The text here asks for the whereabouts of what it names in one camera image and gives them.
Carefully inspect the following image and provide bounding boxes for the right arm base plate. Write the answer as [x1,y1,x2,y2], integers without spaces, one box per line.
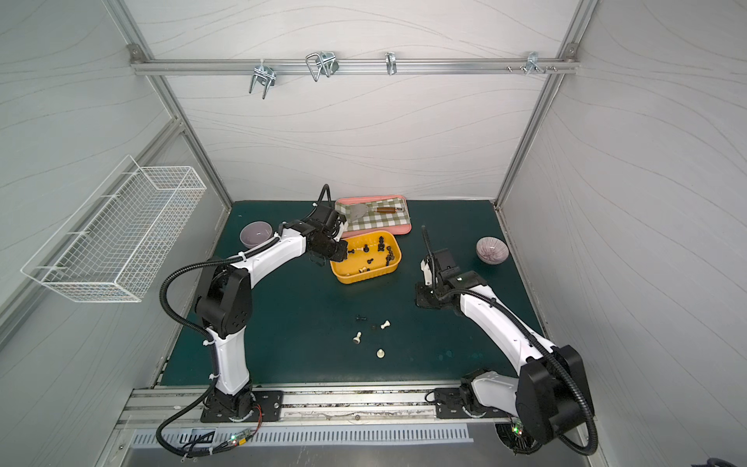
[424,387,486,420]

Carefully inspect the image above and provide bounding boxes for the metal bracket right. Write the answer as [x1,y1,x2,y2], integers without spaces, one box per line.
[506,52,556,75]

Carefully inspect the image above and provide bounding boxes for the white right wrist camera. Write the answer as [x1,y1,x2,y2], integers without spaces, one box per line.
[420,259,434,288]

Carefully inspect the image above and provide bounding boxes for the spatula with wooden handle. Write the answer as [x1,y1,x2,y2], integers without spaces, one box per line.
[348,204,404,221]

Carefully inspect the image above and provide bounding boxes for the metal u-bolt clamp left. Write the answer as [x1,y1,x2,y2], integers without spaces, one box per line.
[249,62,276,99]

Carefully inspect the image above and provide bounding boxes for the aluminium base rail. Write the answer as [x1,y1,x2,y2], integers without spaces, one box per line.
[116,381,587,430]

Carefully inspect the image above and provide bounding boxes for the white wire basket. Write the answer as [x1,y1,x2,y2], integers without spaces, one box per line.
[21,156,206,304]

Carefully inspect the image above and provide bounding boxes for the metal u-bolt clamp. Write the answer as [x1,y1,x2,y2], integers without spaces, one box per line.
[249,62,276,99]
[305,52,340,82]

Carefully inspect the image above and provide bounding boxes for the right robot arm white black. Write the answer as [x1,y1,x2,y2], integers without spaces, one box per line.
[416,233,599,456]

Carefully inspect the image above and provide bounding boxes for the pink tray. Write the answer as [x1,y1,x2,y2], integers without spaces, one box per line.
[337,195,412,239]

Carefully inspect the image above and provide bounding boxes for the green checkered cloth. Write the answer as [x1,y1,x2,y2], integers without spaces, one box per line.
[343,197,410,233]

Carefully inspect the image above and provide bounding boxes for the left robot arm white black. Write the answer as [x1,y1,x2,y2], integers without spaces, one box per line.
[156,184,348,459]

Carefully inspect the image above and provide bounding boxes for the yellow plastic storage box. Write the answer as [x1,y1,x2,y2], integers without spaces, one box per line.
[331,231,403,284]

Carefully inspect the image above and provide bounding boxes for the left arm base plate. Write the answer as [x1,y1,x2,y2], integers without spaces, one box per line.
[200,389,284,423]

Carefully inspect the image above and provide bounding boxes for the aluminium crossbar rail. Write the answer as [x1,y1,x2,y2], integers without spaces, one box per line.
[130,56,580,77]

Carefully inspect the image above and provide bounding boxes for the metal u-bolt clamp middle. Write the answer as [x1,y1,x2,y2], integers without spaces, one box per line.
[305,52,340,82]

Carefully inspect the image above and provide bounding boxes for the pink patterned bowl right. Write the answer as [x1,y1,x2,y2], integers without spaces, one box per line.
[476,237,510,266]

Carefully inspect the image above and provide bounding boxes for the metal hook clamp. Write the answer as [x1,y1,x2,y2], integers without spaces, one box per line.
[384,52,397,76]

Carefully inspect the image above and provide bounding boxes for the purple bowl left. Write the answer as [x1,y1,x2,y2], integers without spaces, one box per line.
[239,221,274,249]

